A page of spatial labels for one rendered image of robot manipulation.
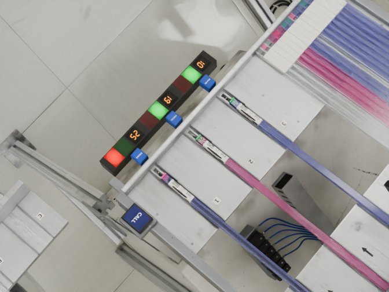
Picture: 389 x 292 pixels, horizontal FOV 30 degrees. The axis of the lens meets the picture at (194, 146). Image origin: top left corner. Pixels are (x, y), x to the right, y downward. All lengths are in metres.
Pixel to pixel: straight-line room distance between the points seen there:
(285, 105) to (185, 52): 0.84
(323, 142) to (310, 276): 0.53
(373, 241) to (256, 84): 0.41
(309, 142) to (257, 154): 0.38
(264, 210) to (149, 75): 0.68
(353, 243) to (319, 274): 0.09
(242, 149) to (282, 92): 0.16
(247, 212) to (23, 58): 0.79
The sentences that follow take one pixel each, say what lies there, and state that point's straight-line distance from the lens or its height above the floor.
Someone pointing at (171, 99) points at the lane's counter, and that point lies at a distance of 1.58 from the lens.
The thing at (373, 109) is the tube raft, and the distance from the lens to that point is 1.57.
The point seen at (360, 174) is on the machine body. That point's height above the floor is 0.62.
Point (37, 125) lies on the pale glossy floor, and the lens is 2.18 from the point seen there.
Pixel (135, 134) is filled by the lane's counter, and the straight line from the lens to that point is 1.56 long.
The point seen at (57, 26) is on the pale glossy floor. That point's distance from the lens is 2.17.
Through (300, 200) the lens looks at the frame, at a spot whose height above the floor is 0.66.
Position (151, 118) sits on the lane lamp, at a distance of 1.57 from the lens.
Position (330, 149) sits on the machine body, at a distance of 1.93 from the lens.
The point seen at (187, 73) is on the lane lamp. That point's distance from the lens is 1.61.
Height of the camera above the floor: 2.04
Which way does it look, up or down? 58 degrees down
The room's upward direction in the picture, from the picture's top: 111 degrees clockwise
